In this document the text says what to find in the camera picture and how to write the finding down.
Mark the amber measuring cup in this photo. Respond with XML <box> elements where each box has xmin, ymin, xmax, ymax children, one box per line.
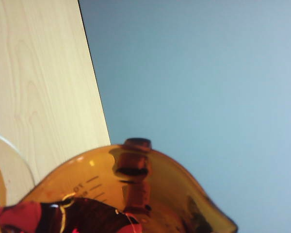
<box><xmin>0</xmin><ymin>137</ymin><xmax>239</xmax><ymax>233</ymax></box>

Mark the stemmed wine glass with juice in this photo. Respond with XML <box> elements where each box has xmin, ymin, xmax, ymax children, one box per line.
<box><xmin>0</xmin><ymin>132</ymin><xmax>36</xmax><ymax>209</ymax></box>

